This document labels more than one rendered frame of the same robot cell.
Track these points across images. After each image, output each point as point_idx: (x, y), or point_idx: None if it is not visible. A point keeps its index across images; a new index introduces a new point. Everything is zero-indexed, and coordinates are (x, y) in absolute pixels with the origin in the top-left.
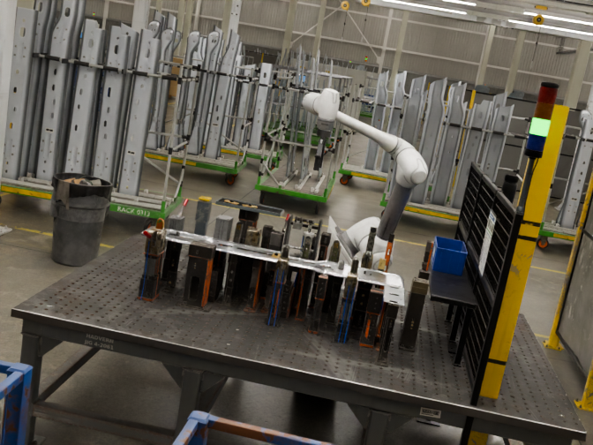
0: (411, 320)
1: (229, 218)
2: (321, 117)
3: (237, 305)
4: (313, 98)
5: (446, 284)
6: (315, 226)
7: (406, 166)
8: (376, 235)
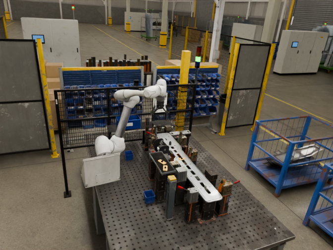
0: None
1: (181, 167)
2: (165, 94)
3: None
4: (159, 89)
5: (155, 124)
6: (160, 142)
7: (138, 97)
8: (121, 138)
